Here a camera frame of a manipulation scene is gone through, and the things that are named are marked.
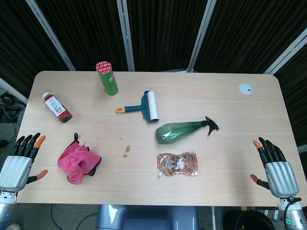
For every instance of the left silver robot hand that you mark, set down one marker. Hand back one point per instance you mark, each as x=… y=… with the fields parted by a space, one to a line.
x=15 y=170

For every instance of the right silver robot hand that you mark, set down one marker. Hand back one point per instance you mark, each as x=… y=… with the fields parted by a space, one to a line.
x=281 y=176

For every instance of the pink cloth with black trim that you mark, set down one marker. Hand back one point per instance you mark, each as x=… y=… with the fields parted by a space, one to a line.
x=75 y=163

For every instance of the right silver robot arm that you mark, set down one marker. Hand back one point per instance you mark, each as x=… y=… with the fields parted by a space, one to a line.
x=293 y=215

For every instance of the brown liquid spill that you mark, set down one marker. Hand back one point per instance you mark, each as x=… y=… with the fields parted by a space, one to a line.
x=126 y=151

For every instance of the black waste bin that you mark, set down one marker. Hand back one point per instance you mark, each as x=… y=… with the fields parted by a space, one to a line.
x=249 y=221

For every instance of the red white drink bottle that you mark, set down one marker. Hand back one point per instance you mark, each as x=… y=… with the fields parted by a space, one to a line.
x=56 y=107

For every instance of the orange sauce pouch white spout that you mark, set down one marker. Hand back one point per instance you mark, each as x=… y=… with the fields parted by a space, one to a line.
x=177 y=164

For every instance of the green spray bottle black trigger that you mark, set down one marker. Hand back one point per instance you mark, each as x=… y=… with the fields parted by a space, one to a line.
x=177 y=131

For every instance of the green chip can red lid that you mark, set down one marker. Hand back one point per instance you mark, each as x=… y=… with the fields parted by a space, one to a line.
x=109 y=80

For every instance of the blue grey robot torso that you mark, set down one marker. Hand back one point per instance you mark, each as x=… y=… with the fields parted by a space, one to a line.
x=146 y=218

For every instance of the teal lint roller orange tip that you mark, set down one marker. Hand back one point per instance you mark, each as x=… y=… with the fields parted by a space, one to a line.
x=149 y=106

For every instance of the grey partition frame post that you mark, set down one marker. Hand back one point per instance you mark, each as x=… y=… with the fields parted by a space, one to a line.
x=285 y=54
x=126 y=36
x=51 y=37
x=201 y=36
x=13 y=91

